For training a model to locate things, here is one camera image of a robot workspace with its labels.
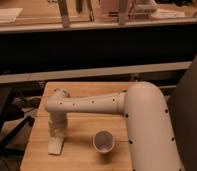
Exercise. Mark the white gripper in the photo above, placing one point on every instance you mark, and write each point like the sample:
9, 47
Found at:
58, 123

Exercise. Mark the white sponge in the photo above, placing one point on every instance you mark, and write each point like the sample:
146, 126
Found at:
55, 145

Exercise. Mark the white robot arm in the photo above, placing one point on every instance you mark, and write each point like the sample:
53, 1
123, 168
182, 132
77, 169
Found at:
149, 128

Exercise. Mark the white paper sheet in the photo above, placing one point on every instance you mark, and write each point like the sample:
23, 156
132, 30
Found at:
9, 14

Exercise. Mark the dark chair back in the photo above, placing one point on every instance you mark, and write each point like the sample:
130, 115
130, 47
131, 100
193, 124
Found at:
183, 109

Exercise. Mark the white device on bench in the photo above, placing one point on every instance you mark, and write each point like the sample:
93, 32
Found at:
143, 8

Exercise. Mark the metal frame post left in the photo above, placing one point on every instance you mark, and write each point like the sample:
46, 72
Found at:
64, 13

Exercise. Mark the metal frame post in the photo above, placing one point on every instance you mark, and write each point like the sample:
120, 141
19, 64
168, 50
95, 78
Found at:
122, 11
64, 13

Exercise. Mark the metal frame post right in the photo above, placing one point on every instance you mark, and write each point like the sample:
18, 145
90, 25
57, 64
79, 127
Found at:
122, 11

